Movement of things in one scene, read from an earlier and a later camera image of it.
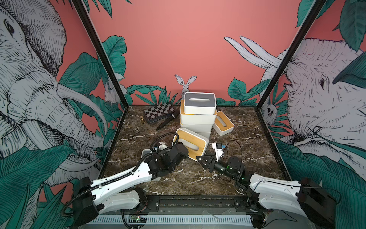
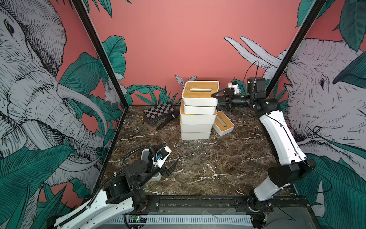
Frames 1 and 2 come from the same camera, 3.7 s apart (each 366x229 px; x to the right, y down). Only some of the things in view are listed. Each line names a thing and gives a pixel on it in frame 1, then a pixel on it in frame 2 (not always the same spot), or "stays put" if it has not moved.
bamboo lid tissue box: x=196 y=145 → x=198 y=93
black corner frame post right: x=285 y=64 stays put
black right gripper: x=210 y=165 → x=230 y=96
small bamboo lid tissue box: x=223 y=125 stays put
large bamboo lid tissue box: x=196 y=119 stays put
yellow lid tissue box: x=198 y=128 stays put
